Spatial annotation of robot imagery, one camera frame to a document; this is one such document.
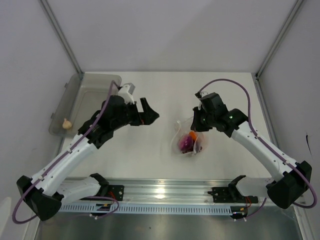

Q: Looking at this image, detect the left aluminium frame post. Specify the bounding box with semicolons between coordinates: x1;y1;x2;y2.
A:
38;0;84;74

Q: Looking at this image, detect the right aluminium frame post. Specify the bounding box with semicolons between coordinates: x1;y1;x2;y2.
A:
255;0;307;81

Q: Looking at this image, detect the aluminium frame post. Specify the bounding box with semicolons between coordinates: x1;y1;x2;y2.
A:
255;0;307;81
38;0;84;74

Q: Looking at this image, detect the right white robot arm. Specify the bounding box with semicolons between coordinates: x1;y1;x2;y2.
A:
190;92;312;209

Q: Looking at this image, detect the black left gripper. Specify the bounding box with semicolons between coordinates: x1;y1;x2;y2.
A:
112;98;160;131

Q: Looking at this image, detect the slotted white cable duct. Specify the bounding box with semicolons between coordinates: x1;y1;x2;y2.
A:
59;203;233;216

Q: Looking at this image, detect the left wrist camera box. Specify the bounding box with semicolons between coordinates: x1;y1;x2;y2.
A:
117;83;136;104

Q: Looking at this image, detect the clear grey plastic bin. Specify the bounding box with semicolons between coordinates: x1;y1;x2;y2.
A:
49;73;122;138

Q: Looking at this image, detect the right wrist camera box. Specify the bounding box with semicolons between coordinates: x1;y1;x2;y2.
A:
195;91;209;100

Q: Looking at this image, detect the orange fruit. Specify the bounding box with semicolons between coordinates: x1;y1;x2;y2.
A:
188;131;198;141

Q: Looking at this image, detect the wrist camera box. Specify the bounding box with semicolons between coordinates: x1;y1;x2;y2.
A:
195;91;209;100
117;83;136;104

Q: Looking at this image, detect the dark red grape bunch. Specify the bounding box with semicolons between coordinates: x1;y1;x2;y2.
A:
182;141;203;154

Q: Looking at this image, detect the red onion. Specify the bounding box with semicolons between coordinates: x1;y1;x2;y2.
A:
177;134;194;153

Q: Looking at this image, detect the garlic bulb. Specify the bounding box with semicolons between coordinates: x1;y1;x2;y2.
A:
62;118;73;130

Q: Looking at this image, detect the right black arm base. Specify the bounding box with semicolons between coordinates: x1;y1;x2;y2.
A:
207;186;259;204

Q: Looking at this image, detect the clear zip top bag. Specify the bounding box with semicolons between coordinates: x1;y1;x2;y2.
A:
170;117;208;158

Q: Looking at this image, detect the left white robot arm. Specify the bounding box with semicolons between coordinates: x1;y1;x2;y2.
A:
12;95;160;224

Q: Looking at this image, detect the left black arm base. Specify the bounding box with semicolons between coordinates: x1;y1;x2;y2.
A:
106;185;125;202

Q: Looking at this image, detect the aluminium mounting rail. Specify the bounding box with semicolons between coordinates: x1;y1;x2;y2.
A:
59;177;276;202

